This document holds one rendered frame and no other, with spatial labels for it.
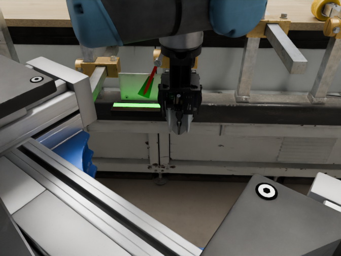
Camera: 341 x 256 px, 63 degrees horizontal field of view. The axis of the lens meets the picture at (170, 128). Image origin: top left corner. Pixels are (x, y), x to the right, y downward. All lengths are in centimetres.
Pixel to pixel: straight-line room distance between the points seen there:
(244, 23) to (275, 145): 117
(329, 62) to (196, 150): 75
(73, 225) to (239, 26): 29
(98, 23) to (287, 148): 130
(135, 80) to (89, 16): 64
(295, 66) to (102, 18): 46
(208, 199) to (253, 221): 133
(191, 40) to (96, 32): 20
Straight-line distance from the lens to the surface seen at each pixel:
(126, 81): 93
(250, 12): 36
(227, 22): 34
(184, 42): 46
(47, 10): 127
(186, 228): 143
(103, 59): 94
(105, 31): 30
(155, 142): 136
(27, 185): 39
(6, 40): 102
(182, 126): 61
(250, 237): 21
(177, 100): 52
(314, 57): 123
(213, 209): 151
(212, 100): 96
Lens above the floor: 121
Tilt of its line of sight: 38 degrees down
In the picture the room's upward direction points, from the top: straight up
